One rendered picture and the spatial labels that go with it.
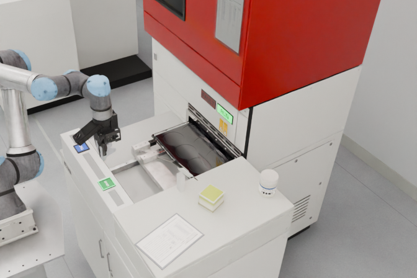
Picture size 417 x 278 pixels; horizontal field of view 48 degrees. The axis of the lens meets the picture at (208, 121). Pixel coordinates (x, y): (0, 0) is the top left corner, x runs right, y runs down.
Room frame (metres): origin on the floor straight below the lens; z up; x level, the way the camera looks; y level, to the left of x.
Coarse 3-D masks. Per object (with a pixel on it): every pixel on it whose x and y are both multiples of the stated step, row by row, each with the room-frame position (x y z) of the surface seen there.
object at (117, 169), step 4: (160, 148) 1.68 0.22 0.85; (164, 152) 1.68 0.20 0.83; (132, 160) 1.59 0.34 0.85; (136, 160) 1.59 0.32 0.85; (120, 164) 1.55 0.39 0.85; (124, 164) 1.56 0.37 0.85; (128, 164) 1.56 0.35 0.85; (132, 164) 1.57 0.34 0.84; (136, 164) 1.58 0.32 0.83; (112, 168) 1.53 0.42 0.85; (116, 168) 1.53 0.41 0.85; (120, 168) 1.54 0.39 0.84; (124, 168) 1.55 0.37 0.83; (128, 168) 1.56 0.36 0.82; (112, 172) 1.51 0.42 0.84; (116, 172) 1.52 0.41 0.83
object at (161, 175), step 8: (160, 160) 1.57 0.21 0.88; (144, 168) 1.53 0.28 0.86; (152, 168) 1.51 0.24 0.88; (160, 168) 1.51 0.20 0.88; (152, 176) 1.47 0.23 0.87; (160, 176) 1.46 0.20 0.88; (168, 176) 1.47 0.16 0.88; (160, 184) 1.42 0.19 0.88; (168, 184) 1.42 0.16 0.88; (176, 184) 1.42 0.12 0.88
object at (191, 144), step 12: (168, 132) 1.75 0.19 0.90; (180, 132) 1.75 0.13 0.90; (192, 132) 1.76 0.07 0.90; (204, 132) 1.76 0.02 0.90; (168, 144) 1.66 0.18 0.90; (180, 144) 1.67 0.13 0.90; (192, 144) 1.67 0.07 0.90; (204, 144) 1.68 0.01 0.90; (216, 144) 1.68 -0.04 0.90; (180, 156) 1.58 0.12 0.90; (192, 156) 1.59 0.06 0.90; (204, 156) 1.59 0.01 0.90; (216, 156) 1.60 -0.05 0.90; (228, 156) 1.60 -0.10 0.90; (192, 168) 1.51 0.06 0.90; (204, 168) 1.51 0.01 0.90
